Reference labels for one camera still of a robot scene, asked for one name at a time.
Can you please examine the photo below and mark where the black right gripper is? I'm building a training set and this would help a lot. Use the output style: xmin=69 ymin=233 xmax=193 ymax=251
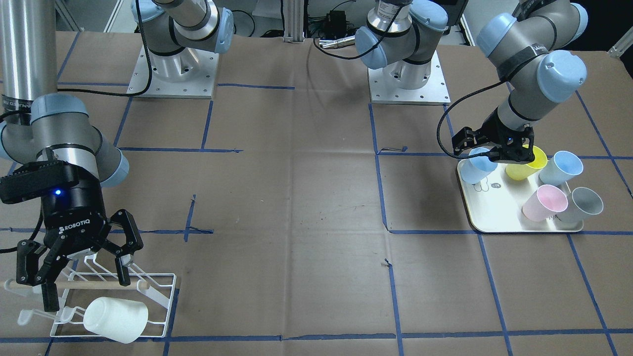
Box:
xmin=16 ymin=178 xmax=144 ymax=313

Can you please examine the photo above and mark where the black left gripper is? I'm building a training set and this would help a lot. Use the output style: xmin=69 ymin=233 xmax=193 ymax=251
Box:
xmin=482 ymin=110 xmax=535 ymax=164

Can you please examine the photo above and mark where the white plastic cup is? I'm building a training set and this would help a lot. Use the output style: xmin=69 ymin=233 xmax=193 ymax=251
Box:
xmin=83 ymin=297 xmax=148 ymax=343

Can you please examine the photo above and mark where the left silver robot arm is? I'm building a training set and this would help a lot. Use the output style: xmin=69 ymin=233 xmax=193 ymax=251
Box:
xmin=355 ymin=0 xmax=588 ymax=164

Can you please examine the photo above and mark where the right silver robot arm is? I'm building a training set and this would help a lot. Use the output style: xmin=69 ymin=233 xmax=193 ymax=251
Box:
xmin=1 ymin=0 xmax=144 ymax=312

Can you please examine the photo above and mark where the yellow plastic cup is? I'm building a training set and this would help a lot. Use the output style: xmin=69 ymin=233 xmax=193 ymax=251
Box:
xmin=505 ymin=146 xmax=548 ymax=181

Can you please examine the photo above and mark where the light blue cup rear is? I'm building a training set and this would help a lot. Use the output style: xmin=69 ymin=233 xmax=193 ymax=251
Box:
xmin=459 ymin=156 xmax=498 ymax=184

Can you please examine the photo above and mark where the light blue cup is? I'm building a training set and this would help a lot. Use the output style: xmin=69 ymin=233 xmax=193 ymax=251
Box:
xmin=459 ymin=156 xmax=498 ymax=184
xmin=539 ymin=150 xmax=584 ymax=185

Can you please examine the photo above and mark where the light blue cup front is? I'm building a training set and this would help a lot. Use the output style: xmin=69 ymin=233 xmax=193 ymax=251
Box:
xmin=539 ymin=150 xmax=584 ymax=185

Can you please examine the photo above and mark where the pink plastic cup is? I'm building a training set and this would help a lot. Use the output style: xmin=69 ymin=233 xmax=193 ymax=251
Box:
xmin=522 ymin=184 xmax=568 ymax=222

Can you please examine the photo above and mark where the grey plastic cup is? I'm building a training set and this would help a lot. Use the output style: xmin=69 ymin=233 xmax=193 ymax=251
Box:
xmin=556 ymin=187 xmax=604 ymax=223

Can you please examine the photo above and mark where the beige plastic tray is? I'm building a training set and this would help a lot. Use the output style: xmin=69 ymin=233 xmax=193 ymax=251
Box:
xmin=456 ymin=160 xmax=584 ymax=233

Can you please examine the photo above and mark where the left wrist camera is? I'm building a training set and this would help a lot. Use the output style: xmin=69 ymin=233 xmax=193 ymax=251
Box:
xmin=452 ymin=127 xmax=491 ymax=156

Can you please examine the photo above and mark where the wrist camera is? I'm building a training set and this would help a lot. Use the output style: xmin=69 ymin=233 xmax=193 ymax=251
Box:
xmin=452 ymin=127 xmax=491 ymax=156
xmin=0 ymin=160 xmax=79 ymax=204

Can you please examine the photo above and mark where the white wire cup rack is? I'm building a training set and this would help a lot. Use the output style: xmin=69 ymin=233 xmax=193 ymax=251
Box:
xmin=17 ymin=255 xmax=180 ymax=343

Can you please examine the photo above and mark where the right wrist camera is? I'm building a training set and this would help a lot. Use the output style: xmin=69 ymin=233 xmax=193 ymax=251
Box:
xmin=0 ymin=160 xmax=79 ymax=204

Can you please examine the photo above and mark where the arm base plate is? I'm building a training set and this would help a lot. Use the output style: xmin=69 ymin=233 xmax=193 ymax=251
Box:
xmin=140 ymin=48 xmax=220 ymax=99
xmin=368 ymin=51 xmax=452 ymax=105

